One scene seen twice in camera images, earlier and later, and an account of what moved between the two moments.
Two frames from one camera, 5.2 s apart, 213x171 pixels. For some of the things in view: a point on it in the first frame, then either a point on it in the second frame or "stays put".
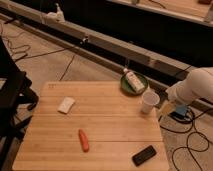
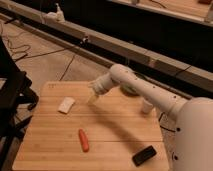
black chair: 14,86 stays put
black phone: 144,155 stays put
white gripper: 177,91 -> 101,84
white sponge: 65,105 stays put
